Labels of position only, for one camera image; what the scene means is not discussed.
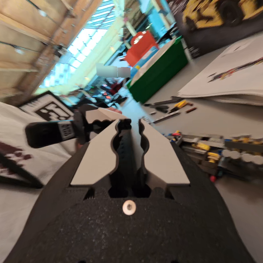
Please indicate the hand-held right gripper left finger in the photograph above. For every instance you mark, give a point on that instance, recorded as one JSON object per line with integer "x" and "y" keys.
{"x": 96, "y": 164}

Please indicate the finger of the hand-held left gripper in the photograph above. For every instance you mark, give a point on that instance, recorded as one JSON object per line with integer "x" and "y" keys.
{"x": 94, "y": 134}
{"x": 102, "y": 115}

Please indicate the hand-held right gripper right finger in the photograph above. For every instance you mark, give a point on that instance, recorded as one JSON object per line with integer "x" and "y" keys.
{"x": 164, "y": 164}

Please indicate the black double hole lego connector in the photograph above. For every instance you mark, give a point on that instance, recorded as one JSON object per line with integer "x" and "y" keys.
{"x": 125, "y": 124}

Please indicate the partly built lego chassis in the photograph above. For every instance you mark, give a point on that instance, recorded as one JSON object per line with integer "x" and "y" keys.
{"x": 215, "y": 152}

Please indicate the black lego beam assembly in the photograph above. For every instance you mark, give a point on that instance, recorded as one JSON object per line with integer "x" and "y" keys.
{"x": 162, "y": 104}

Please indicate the lego instruction booklet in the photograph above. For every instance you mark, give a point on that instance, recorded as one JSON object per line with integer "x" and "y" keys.
{"x": 226, "y": 82}

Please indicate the long light grey lego beam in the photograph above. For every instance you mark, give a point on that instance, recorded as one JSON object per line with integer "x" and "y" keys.
{"x": 167, "y": 117}

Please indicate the brown lego axle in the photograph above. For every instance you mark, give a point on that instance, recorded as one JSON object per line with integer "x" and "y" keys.
{"x": 191, "y": 110}

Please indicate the yellow lego piece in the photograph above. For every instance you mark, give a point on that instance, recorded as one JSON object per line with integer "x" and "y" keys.
{"x": 180, "y": 104}

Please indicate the lego set box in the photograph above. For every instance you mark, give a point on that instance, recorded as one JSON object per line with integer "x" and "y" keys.
{"x": 215, "y": 30}

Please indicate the framed marker placard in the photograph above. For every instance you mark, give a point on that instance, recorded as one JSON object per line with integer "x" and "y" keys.
{"x": 47, "y": 106}

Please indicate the red office chair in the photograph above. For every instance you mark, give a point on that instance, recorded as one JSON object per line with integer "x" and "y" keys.
{"x": 116, "y": 88}

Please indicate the blue wrapped roll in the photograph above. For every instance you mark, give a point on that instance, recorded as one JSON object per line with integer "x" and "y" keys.
{"x": 137, "y": 65}

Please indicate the green plastic bin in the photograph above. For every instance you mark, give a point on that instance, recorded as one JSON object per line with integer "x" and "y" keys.
{"x": 160, "y": 78}

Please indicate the white paper bag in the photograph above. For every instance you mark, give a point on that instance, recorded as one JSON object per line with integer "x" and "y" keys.
{"x": 152, "y": 61}

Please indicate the orange carry case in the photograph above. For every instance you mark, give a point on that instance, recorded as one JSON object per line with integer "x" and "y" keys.
{"x": 141, "y": 49}

